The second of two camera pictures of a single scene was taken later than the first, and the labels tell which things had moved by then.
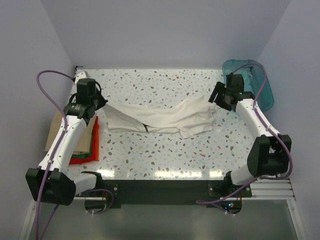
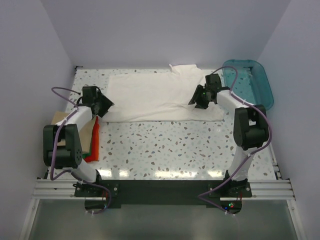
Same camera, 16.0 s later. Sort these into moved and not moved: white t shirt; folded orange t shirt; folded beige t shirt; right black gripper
Moved: white t shirt; right black gripper
Not moved: folded beige t shirt; folded orange t shirt
